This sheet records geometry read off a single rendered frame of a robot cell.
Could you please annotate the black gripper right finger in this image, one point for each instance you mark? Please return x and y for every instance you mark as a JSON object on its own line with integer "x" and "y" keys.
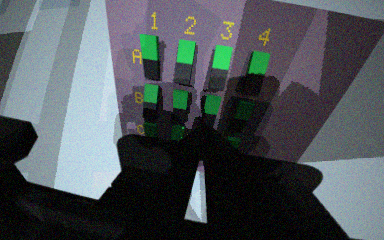
{"x": 226, "y": 168}

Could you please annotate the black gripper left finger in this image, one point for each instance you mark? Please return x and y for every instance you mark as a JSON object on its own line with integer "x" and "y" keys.
{"x": 178, "y": 159}

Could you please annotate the mauve switch panel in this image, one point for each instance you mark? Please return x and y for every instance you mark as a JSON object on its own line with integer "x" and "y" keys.
{"x": 264, "y": 74}

